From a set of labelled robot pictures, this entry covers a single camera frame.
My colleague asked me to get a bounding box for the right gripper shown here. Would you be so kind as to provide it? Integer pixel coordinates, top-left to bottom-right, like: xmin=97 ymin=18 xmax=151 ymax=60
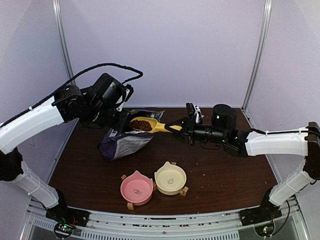
xmin=164 ymin=115 xmax=228 ymax=147

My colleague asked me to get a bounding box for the brown kibble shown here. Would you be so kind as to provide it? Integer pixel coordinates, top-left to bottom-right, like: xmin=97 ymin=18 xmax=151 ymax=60
xmin=129 ymin=120 xmax=153 ymax=132

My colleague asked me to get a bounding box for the purple pet food bag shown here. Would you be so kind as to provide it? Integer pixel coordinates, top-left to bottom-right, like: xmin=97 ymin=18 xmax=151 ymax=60
xmin=97 ymin=108 xmax=166 ymax=162

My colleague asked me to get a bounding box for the yellow plastic scoop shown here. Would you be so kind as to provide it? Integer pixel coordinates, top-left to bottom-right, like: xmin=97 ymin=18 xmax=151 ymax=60
xmin=129 ymin=116 xmax=182 ymax=134

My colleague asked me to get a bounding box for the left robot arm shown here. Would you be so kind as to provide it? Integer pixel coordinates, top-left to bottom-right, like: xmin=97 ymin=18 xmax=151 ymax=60
xmin=0 ymin=73 xmax=134 ymax=222

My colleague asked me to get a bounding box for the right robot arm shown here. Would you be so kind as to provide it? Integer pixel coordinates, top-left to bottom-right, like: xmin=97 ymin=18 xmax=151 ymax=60
xmin=165 ymin=103 xmax=320 ymax=221

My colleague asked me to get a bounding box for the cream cat-shaped bowl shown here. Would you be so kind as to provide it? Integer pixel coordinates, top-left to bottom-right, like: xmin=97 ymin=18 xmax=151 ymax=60
xmin=154 ymin=161 xmax=187 ymax=196

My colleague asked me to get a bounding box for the wooden bowl stand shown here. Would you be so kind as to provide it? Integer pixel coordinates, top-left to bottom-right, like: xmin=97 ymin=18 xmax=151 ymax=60
xmin=121 ymin=162 xmax=189 ymax=211

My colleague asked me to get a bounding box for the pink cat-shaped bowl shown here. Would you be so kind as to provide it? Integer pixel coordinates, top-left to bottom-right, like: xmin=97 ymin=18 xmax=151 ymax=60
xmin=120 ymin=170 xmax=154 ymax=206

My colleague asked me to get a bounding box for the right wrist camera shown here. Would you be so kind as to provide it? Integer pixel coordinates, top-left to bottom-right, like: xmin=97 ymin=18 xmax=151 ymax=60
xmin=186 ymin=102 xmax=204 ymax=124

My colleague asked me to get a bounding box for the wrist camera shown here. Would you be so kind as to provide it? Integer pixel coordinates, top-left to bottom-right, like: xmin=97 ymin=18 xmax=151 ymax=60
xmin=115 ymin=84 xmax=134 ymax=112
xmin=186 ymin=102 xmax=204 ymax=124

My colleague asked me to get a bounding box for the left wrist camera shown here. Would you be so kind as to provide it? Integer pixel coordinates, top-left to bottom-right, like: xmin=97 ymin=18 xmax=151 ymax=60
xmin=115 ymin=84 xmax=134 ymax=112

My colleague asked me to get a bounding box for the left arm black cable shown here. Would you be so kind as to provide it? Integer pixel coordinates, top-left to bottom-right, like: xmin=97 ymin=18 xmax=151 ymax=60
xmin=0 ymin=63 xmax=144 ymax=128

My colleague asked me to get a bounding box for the right aluminium frame post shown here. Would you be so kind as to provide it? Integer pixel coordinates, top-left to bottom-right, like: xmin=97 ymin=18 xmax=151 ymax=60
xmin=242 ymin=0 xmax=273 ymax=112

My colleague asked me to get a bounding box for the aluminium frame post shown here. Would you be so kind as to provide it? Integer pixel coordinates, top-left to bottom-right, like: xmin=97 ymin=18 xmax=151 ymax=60
xmin=242 ymin=0 xmax=273 ymax=112
xmin=52 ymin=0 xmax=74 ymax=79

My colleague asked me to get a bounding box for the front aluminium rail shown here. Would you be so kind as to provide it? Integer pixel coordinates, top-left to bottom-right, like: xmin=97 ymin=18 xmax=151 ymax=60
xmin=18 ymin=198 xmax=310 ymax=240

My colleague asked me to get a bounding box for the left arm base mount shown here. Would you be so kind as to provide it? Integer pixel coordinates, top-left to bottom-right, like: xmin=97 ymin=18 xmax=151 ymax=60
xmin=43 ymin=189 xmax=90 ymax=227

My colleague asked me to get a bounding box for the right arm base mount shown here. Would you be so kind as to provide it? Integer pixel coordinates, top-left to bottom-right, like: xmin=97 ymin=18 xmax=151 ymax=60
xmin=239 ymin=189 xmax=282 ymax=226

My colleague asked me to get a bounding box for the left aluminium frame post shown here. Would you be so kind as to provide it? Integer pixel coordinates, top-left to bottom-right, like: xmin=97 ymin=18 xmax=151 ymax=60
xmin=52 ymin=0 xmax=74 ymax=79

